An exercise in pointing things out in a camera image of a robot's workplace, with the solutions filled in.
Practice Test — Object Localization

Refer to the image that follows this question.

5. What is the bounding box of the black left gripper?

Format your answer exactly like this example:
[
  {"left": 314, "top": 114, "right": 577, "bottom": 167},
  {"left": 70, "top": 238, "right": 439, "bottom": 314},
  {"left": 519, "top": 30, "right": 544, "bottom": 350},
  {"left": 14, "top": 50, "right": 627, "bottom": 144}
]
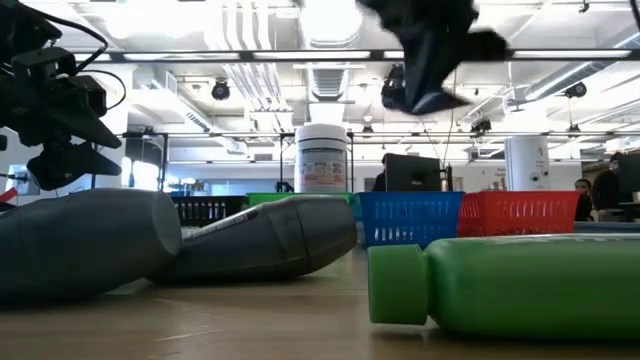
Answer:
[{"left": 0, "top": 74, "right": 123, "bottom": 192}]

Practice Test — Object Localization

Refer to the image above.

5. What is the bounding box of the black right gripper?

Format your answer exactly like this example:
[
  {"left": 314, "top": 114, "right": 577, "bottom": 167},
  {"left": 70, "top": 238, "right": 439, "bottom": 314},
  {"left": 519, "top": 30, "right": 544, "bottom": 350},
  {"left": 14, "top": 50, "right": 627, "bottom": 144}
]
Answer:
[{"left": 356, "top": 0, "right": 512, "bottom": 65}]

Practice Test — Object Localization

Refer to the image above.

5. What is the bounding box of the grey travel bottle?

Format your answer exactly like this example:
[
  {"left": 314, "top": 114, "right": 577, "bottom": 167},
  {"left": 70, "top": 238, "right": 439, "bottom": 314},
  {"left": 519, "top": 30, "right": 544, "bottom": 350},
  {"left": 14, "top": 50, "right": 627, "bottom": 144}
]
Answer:
[
  {"left": 146, "top": 195, "right": 359, "bottom": 283},
  {"left": 0, "top": 187, "right": 183, "bottom": 302}
]

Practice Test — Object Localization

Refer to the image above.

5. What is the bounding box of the green travel bottle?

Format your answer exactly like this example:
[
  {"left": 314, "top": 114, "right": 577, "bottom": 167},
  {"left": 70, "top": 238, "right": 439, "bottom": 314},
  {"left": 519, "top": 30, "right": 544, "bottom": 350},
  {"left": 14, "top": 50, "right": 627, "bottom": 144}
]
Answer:
[{"left": 366, "top": 233, "right": 640, "bottom": 342}]

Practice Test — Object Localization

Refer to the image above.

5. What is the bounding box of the small desk monitor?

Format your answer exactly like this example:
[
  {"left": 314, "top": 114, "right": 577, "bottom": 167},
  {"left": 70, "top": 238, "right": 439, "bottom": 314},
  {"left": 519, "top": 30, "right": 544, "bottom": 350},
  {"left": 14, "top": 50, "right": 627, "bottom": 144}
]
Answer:
[{"left": 4, "top": 163, "right": 42, "bottom": 197}]

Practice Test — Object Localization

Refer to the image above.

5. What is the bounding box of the black ceiling spotlight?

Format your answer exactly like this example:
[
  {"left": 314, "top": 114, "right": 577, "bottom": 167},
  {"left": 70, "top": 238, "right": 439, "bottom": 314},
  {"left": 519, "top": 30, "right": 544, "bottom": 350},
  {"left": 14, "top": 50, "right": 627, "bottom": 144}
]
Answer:
[
  {"left": 469, "top": 116, "right": 494, "bottom": 136},
  {"left": 210, "top": 77, "right": 233, "bottom": 102},
  {"left": 564, "top": 80, "right": 589, "bottom": 100},
  {"left": 380, "top": 63, "right": 407, "bottom": 112}
]

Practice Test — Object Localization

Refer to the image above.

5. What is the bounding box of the white round column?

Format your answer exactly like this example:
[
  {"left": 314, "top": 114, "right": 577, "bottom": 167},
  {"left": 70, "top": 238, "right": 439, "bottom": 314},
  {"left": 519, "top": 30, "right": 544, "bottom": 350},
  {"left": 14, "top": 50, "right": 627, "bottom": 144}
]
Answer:
[{"left": 504, "top": 135, "right": 552, "bottom": 192}]

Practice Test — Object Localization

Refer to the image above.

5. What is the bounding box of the black computer monitor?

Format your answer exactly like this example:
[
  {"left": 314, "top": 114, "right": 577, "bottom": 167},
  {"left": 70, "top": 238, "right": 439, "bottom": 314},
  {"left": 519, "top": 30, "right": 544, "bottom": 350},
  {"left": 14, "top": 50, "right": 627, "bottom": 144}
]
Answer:
[
  {"left": 383, "top": 152, "right": 444, "bottom": 193},
  {"left": 616, "top": 151, "right": 640, "bottom": 194}
]

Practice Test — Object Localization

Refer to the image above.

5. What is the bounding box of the black plastic basket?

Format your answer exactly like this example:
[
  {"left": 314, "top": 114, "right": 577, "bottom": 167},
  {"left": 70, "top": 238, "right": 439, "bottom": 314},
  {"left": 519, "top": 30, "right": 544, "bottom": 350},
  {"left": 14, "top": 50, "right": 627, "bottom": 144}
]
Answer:
[{"left": 169, "top": 194, "right": 250, "bottom": 229}]

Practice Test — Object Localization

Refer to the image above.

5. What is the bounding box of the red plastic basket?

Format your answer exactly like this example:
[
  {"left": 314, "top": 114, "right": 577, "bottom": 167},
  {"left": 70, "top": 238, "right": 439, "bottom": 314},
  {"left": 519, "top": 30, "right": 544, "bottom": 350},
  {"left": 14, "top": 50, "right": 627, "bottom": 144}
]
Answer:
[{"left": 455, "top": 189, "right": 583, "bottom": 239}]

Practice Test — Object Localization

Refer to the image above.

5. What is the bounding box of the blue plastic basket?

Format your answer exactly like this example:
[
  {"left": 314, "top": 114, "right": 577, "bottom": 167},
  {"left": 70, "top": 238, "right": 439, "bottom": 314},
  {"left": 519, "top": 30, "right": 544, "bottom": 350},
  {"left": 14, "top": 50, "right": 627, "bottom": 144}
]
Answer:
[{"left": 357, "top": 190, "right": 466, "bottom": 250}]

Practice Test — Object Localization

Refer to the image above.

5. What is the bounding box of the white plastic wipes canister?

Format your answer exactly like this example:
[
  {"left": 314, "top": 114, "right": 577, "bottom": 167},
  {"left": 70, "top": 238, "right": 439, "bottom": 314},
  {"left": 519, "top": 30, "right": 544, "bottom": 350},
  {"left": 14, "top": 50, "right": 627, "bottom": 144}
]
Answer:
[{"left": 293, "top": 122, "right": 350, "bottom": 195}]

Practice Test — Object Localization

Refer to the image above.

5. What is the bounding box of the teal background table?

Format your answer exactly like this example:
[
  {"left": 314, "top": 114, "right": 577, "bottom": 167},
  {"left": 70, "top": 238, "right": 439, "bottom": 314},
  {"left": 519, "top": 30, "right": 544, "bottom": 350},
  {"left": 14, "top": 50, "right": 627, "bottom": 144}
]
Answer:
[{"left": 573, "top": 220, "right": 640, "bottom": 236}]

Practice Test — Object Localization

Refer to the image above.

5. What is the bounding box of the green plastic basket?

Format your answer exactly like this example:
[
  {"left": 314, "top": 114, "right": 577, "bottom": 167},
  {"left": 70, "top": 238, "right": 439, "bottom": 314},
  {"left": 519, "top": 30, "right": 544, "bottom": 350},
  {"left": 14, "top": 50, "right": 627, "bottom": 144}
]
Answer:
[{"left": 245, "top": 191, "right": 363, "bottom": 222}]

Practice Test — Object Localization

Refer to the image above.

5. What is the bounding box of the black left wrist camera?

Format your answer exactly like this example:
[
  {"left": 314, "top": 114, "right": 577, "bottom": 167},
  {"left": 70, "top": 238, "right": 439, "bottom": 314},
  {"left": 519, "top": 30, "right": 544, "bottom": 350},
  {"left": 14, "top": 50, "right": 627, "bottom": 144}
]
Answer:
[{"left": 10, "top": 46, "right": 78, "bottom": 89}]

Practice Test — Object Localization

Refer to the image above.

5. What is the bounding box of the black background rack frame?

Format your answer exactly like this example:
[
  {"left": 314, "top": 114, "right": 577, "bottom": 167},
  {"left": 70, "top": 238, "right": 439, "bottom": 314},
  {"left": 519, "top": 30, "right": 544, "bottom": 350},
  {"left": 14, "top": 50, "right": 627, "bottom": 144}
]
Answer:
[{"left": 117, "top": 130, "right": 640, "bottom": 194}]

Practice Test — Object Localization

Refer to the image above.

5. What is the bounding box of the silver ventilation duct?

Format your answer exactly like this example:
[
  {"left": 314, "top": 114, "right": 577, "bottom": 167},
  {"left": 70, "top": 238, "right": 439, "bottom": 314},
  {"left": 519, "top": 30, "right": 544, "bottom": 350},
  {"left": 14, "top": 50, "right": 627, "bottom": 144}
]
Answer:
[{"left": 297, "top": 0, "right": 366, "bottom": 104}]

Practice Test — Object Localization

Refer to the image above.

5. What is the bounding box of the black metal rig frame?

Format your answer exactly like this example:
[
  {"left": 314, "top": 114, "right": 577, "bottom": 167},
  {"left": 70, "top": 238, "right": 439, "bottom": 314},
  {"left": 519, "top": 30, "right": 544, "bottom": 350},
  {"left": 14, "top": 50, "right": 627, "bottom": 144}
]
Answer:
[{"left": 74, "top": 48, "right": 640, "bottom": 63}]

